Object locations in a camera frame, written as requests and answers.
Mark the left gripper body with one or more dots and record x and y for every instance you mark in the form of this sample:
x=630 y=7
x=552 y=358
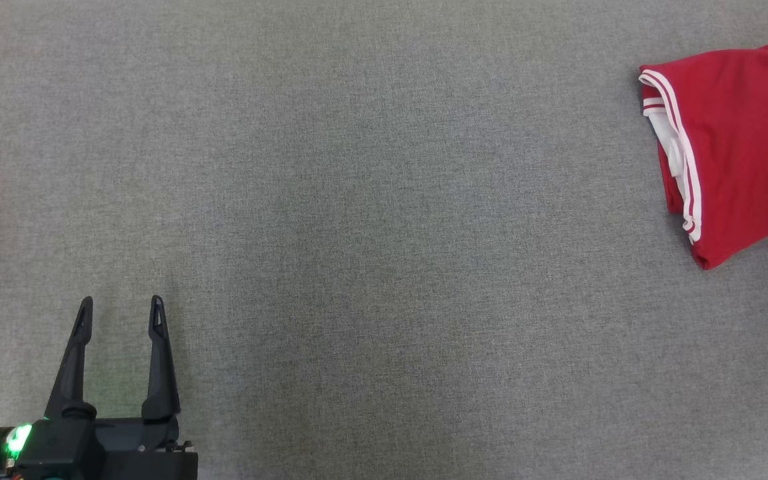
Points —
x=104 y=453

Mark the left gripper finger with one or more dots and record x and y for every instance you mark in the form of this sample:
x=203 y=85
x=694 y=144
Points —
x=72 y=380
x=160 y=373

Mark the red shirt with white sleeves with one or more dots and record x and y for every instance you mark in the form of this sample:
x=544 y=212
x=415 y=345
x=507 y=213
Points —
x=750 y=153

